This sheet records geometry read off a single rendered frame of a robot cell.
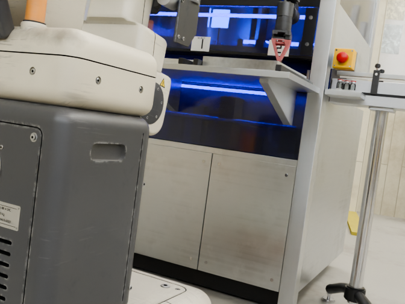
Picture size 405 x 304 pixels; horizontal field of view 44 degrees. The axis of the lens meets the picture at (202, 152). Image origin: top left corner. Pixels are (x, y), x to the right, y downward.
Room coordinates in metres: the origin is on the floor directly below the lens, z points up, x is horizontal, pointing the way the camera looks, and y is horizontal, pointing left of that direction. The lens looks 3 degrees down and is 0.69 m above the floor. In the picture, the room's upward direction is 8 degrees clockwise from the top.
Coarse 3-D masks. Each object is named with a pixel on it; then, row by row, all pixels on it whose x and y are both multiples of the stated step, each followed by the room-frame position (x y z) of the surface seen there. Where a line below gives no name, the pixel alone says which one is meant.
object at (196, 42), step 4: (196, 36) 2.11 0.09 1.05; (192, 40) 2.12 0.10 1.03; (196, 40) 2.11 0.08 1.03; (200, 40) 2.10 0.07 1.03; (204, 40) 2.10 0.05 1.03; (208, 40) 2.09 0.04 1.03; (192, 44) 2.12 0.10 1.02; (196, 44) 2.11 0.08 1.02; (200, 44) 2.10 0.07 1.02; (204, 44) 2.10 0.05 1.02; (208, 44) 2.09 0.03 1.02; (192, 48) 2.12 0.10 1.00; (196, 48) 2.11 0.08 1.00; (200, 48) 2.10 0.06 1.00; (204, 48) 2.09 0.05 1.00; (208, 48) 2.09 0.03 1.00
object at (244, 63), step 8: (208, 56) 1.67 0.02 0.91; (208, 64) 1.67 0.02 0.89; (216, 64) 1.66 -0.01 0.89; (224, 64) 1.65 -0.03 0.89; (232, 64) 1.63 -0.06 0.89; (240, 64) 1.62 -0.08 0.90; (248, 64) 1.61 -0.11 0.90; (256, 64) 1.60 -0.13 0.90; (264, 64) 1.58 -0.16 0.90; (272, 64) 1.57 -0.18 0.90; (280, 64) 1.59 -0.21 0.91; (296, 72) 1.75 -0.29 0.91
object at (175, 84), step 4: (172, 80) 2.06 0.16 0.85; (176, 80) 2.09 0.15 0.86; (172, 84) 2.07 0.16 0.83; (176, 84) 2.09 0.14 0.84; (180, 84) 2.12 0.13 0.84; (172, 88) 2.07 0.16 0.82; (176, 88) 2.10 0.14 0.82; (180, 88) 2.13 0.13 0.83; (172, 92) 2.07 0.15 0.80; (176, 92) 2.10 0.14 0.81; (172, 96) 2.08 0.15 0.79; (176, 96) 2.10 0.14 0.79; (168, 100) 2.05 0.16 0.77; (172, 100) 2.08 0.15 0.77; (176, 100) 2.11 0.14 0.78; (168, 104) 2.06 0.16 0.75; (172, 104) 2.08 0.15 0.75; (176, 104) 2.11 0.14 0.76; (168, 108) 2.10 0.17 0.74; (172, 108) 2.09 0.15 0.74; (176, 108) 2.11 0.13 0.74
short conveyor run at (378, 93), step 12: (348, 72) 1.97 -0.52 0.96; (360, 72) 1.95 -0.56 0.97; (384, 72) 2.01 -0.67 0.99; (360, 84) 1.92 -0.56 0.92; (372, 84) 1.89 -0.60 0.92; (384, 84) 1.88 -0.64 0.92; (396, 84) 1.87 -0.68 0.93; (372, 96) 1.90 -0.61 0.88; (384, 96) 1.88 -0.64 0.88; (396, 96) 1.86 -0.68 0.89; (396, 108) 1.86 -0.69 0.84
